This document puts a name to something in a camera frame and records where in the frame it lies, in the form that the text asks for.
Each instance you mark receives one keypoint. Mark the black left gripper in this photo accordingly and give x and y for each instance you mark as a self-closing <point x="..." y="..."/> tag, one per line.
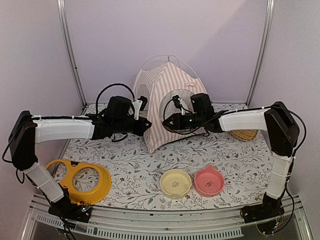
<point x="142" y="128"/>

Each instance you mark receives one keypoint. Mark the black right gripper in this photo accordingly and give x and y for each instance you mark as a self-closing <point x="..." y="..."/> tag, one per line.
<point x="177" y="124"/>

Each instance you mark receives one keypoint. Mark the pink striped pet tent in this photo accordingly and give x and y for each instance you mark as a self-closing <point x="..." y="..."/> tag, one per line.
<point x="159" y="85"/>

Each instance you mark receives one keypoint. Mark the white tent pole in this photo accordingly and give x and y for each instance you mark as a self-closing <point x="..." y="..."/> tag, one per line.
<point x="167" y="58"/>

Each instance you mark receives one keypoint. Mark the pink pet bowl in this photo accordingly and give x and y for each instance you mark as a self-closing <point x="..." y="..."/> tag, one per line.
<point x="208" y="182"/>

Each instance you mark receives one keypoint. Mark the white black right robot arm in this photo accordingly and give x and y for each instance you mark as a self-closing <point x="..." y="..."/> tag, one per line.
<point x="276" y="119"/>

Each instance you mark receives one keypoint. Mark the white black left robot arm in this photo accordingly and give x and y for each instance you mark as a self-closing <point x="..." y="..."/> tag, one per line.
<point x="31" y="131"/>

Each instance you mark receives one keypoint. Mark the cream pet bowl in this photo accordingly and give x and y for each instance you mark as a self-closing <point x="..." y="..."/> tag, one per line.
<point x="175" y="184"/>

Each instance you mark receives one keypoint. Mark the yellow bamboo mat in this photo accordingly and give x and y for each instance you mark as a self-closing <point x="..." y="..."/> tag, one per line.
<point x="245" y="135"/>

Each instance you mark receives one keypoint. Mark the yellow double bowl holder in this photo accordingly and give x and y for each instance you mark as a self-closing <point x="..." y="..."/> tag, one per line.
<point x="87" y="183"/>

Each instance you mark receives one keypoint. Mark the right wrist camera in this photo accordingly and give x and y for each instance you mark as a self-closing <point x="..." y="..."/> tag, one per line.
<point x="180" y="104"/>

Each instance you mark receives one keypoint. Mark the aluminium front rail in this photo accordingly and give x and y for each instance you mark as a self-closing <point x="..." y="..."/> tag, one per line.
<point x="109" y="223"/>

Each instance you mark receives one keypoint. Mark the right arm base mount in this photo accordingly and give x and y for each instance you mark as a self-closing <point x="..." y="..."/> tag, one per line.
<point x="269" y="208"/>

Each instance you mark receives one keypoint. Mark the right aluminium frame post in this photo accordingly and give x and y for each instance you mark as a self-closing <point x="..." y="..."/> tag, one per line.
<point x="270" y="4"/>

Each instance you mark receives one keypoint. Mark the aluminium frame post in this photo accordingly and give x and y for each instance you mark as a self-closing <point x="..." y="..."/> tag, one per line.
<point x="62" y="13"/>
<point x="270" y="4"/>

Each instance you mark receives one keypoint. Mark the left aluminium frame post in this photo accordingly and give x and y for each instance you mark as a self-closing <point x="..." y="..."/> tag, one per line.
<point x="62" y="13"/>

